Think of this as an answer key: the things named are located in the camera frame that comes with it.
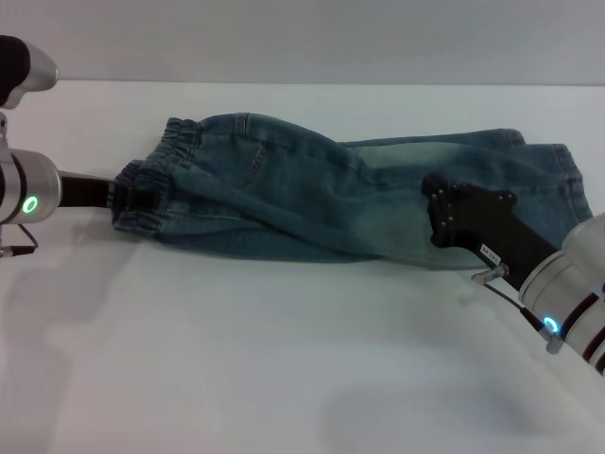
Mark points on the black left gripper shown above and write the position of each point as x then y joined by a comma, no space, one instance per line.
85,191

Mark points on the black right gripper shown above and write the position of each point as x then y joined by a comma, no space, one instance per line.
491,227

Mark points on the blue denim shorts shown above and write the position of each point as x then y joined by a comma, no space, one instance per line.
307,189

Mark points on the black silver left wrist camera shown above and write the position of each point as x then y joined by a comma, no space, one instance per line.
19,66

